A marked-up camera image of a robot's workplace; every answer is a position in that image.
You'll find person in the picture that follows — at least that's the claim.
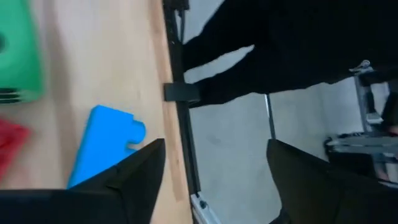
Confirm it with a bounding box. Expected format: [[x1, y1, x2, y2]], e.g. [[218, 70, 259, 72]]
[[182, 0, 398, 109]]

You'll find blue foam puzzle piece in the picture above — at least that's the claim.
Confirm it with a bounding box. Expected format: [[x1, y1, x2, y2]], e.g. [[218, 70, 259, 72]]
[[67, 105, 147, 190]]

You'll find silver metal cart frame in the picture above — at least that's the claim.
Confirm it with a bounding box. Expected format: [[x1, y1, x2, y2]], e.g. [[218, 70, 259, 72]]
[[323, 59, 398, 187]]

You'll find red toy brick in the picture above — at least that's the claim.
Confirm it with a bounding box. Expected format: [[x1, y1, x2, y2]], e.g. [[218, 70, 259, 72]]
[[0, 118, 32, 183]]

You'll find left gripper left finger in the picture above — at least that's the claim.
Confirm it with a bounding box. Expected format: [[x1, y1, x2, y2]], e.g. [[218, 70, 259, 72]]
[[67, 138, 167, 224]]

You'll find black metal table frame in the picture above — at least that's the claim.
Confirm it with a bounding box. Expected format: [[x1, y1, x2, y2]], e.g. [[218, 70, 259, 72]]
[[162, 0, 202, 197]]

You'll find thin silver metal pole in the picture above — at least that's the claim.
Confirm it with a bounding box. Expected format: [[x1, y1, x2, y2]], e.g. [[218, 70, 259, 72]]
[[264, 93, 277, 140]]

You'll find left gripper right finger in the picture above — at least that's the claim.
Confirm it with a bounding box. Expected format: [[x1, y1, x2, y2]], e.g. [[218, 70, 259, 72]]
[[266, 138, 398, 224]]

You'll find silver aluminium table leg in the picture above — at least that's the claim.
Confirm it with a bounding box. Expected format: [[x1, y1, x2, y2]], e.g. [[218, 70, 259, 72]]
[[189, 192, 222, 224]]

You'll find green foam die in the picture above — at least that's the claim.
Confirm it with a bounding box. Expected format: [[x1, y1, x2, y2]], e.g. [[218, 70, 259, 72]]
[[0, 0, 44, 105]]

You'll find black clamp bracket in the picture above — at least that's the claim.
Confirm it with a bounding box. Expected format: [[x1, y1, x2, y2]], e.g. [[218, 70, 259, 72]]
[[164, 82, 201, 103], [164, 0, 190, 11]]

